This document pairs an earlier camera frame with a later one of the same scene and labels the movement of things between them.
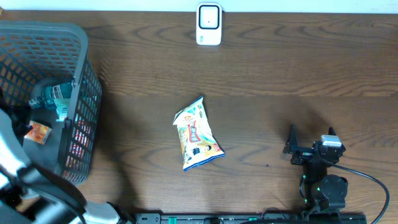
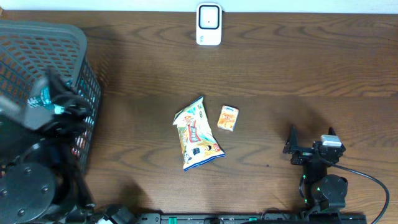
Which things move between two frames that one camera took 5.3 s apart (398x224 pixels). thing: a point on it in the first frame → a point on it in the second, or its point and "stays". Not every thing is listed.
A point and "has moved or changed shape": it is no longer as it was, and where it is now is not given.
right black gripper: (302, 155) stays
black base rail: (301, 218) stays
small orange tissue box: (39, 133) has moved or changed shape
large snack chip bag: (198, 145) stays
